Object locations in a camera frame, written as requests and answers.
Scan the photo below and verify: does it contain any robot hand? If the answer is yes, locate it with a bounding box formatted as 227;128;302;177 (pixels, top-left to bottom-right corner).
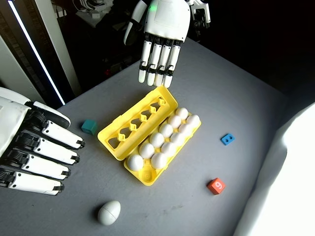
124;0;192;89
0;87;86;196

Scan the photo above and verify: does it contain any white toy egg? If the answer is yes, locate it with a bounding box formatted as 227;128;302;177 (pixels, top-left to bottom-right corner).
139;143;155;159
97;200;122;226
161;142;177;157
127;154;145;172
151;152;168;170
167;115;182;129
149;132;165;148
170;132;186;147
158;123;174;138
178;123;194;137
186;115;201;128
175;107;189;120

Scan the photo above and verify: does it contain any yellow egg carton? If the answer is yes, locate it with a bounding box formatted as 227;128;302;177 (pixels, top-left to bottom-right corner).
97;85;202;187

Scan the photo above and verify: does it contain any white panel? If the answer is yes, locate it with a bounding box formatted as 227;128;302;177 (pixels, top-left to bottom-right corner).
0;34;45;104

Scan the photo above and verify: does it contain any white light strip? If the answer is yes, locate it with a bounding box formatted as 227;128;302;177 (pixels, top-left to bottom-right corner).
7;0;66;106

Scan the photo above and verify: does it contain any white background equipment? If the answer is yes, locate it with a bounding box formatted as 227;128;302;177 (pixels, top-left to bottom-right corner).
73;0;107;28

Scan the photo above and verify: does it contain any teal cube block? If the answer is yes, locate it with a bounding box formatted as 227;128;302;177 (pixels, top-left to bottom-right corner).
81;119;98;136

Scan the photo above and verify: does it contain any grey table cloth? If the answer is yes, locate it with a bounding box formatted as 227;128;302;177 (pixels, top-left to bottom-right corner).
0;38;290;236

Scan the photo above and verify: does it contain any blue block with two holes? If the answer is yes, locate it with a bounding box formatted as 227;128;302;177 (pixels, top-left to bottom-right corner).
220;133;235;146

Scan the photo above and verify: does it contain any red cube with number nine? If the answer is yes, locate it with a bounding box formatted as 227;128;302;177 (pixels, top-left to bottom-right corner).
206;177;226;196

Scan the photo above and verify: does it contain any bright white sheet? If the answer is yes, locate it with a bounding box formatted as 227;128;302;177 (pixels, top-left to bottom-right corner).
232;102;315;236

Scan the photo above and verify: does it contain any white post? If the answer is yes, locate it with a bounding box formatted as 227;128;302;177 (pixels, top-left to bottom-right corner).
33;0;82;97

